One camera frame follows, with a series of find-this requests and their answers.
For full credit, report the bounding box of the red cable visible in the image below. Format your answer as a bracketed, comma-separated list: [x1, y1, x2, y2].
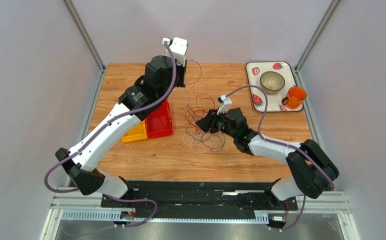
[183, 104, 213, 131]

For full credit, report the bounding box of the pink cable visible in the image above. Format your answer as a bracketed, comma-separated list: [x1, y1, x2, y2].
[183, 59, 208, 111]

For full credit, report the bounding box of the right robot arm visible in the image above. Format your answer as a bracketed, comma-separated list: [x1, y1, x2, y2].
[196, 108, 340, 201]

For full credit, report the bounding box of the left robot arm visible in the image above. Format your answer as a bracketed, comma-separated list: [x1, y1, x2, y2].
[55, 53, 187, 198]

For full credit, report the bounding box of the red plastic bin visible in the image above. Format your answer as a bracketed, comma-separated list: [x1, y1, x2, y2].
[145, 100, 173, 139]

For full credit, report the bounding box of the beige ceramic bowl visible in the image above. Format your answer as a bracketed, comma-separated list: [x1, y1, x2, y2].
[260, 71, 285, 95]

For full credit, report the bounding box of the strawberry pattern tray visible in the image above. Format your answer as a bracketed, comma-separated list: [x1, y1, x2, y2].
[245, 61, 304, 113]

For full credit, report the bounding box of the yellow plastic bin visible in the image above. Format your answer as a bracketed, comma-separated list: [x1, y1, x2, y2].
[121, 121, 148, 143]

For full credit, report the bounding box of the orange mug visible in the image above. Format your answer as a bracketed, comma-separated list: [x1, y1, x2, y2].
[282, 86, 307, 109]

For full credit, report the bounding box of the blue cable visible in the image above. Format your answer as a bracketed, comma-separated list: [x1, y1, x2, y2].
[185, 126, 226, 152]

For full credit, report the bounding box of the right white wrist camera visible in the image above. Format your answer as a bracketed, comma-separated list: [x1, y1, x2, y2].
[217, 94, 232, 115]

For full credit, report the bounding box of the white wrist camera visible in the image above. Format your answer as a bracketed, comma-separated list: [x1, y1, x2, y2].
[162, 37, 189, 67]
[217, 94, 232, 115]

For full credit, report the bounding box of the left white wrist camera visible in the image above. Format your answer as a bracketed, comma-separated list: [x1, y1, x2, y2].
[162, 37, 189, 67]

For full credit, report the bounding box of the aluminium frame rail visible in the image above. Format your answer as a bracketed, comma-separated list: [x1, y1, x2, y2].
[62, 0, 107, 71]

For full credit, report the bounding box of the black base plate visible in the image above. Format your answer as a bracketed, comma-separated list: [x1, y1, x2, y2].
[69, 179, 298, 221]

